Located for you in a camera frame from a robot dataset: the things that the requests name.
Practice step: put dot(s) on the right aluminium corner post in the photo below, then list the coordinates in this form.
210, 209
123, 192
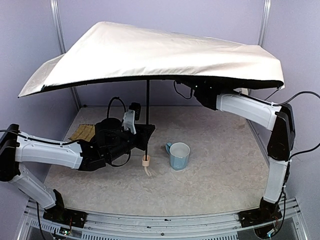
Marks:
264, 22

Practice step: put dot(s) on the left aluminium corner post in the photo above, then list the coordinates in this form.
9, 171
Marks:
54, 5

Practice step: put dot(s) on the aluminium front rail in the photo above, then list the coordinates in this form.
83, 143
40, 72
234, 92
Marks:
220, 226

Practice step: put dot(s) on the aluminium corner post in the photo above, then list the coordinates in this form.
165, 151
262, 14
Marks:
264, 22
54, 5

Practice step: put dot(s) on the light blue mug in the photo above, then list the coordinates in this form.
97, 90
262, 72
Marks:
179, 153

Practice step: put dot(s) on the beige folding umbrella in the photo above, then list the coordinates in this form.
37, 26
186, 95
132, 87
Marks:
112, 52

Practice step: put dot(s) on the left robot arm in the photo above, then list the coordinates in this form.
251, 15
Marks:
111, 140

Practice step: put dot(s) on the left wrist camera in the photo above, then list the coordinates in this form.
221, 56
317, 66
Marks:
130, 116

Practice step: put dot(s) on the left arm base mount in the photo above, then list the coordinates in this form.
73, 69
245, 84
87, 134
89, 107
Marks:
66, 216

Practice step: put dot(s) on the woven bamboo tray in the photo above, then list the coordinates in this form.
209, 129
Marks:
83, 132

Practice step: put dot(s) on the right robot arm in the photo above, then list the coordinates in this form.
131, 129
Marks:
275, 118

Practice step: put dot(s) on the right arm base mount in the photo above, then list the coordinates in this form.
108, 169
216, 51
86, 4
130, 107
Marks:
258, 216

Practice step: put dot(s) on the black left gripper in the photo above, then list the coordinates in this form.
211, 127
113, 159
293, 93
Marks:
139, 137

